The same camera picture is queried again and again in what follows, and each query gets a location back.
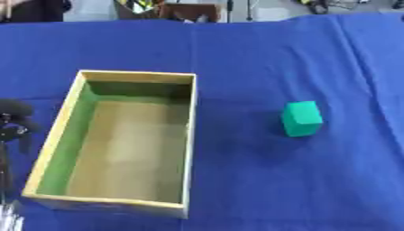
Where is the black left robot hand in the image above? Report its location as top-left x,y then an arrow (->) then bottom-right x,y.
0,98 -> 41,155

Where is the tan cardboard box green inside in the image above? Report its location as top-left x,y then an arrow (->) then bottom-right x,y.
20,69 -> 199,220

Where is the person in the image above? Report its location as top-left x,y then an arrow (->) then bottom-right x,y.
0,0 -> 75,23

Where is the brown chair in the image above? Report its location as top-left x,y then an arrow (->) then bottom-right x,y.
112,0 -> 223,23

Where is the black tripod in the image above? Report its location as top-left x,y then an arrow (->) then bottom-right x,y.
225,0 -> 265,23

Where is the green rectangular block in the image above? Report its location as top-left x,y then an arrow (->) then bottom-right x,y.
279,100 -> 326,138

